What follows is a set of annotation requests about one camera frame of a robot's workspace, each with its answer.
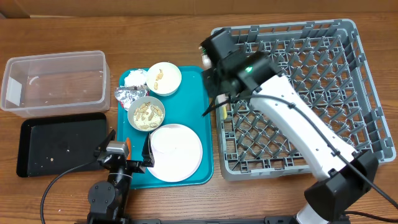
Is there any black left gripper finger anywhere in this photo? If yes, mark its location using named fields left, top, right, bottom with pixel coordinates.
left=142, top=134, right=155, bottom=167
left=94, top=129, right=116, bottom=156

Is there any yellow plastic spoon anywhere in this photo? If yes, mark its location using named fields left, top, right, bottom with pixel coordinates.
left=222, top=105, right=228, bottom=119

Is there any white plastic fork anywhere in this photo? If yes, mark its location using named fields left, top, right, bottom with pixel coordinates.
left=216, top=94, right=229, bottom=108

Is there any grey bowl with rice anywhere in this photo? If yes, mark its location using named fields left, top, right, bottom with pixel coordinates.
left=127, top=96, right=165, bottom=131

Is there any orange carrot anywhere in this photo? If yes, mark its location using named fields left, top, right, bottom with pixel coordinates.
left=126, top=138, right=131, bottom=160

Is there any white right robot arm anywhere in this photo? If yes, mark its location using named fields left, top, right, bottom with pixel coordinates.
left=202, top=50, right=379, bottom=223

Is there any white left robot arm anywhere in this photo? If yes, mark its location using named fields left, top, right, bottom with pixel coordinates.
left=87, top=130, right=155, bottom=224

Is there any grey dishwasher rack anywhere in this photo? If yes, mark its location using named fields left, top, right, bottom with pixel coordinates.
left=216, top=19, right=397, bottom=181

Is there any crumpled foil wrapper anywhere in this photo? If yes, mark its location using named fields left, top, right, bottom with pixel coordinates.
left=114, top=85, right=150, bottom=111

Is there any white bowl with peanuts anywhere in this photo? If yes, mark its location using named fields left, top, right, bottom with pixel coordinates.
left=146, top=62, right=182, bottom=96

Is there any crumpled white napkin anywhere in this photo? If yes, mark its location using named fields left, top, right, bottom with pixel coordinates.
left=124, top=69, right=147, bottom=87

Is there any black tray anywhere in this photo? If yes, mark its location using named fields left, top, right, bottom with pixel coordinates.
left=16, top=113, right=108, bottom=177

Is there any clear plastic bin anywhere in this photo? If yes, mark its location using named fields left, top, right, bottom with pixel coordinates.
left=1, top=50, right=111, bottom=118

